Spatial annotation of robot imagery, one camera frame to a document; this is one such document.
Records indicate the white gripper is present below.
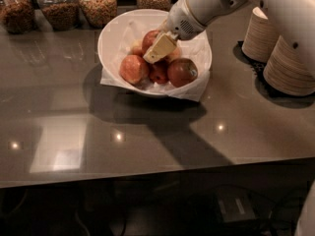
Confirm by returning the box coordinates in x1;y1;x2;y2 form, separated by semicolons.
144;0;206;64

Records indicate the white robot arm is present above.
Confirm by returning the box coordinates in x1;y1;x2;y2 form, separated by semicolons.
144;0;315;76

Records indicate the back left pale apple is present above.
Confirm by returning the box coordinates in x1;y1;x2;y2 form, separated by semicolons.
131;39;143;56

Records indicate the small middle red apple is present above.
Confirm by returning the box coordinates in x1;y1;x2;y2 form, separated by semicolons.
149;61;168;85

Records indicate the white bowl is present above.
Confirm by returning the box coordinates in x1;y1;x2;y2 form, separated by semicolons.
97;9;213;98

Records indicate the white paper liner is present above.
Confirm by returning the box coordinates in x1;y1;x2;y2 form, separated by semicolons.
99;14;213;102

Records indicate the rear stack of paper bowls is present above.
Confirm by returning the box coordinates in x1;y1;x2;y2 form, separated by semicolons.
241;7;279;63

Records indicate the stack of paper bowls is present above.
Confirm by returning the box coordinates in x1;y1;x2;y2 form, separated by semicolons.
241;7;279;63
263;36;315;96

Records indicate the front stack of paper bowls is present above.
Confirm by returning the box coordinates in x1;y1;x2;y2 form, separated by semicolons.
263;36;315;96

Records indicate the far left glass jar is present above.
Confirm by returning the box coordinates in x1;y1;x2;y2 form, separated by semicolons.
0;0;35;34

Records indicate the black tray under stacks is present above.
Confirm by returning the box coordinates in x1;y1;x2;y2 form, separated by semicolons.
233;40;315;109

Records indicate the dark box under table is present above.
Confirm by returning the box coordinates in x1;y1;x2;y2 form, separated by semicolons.
217;194;256;223

